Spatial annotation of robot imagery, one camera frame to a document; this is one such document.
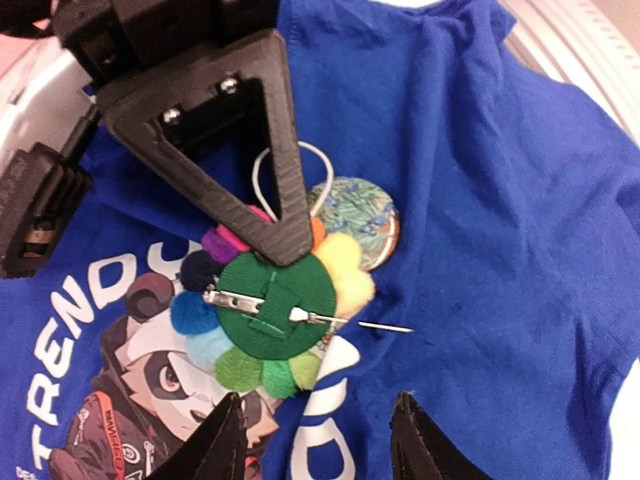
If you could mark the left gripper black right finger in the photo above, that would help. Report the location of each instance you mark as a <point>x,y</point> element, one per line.
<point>421,450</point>

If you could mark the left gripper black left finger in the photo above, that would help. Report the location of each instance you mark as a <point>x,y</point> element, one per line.
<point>216,450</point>

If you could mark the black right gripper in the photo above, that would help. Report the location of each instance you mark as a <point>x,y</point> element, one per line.
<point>217,124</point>

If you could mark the silver round brooch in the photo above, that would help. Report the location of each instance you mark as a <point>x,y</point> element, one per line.
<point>365,211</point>

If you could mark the blue printed t-shirt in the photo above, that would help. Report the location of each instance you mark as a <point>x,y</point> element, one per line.
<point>517,269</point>

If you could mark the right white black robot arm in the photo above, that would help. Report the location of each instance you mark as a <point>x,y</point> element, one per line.
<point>57,105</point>

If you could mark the aluminium front rail frame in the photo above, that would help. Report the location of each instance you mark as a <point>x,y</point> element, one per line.
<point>574,42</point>

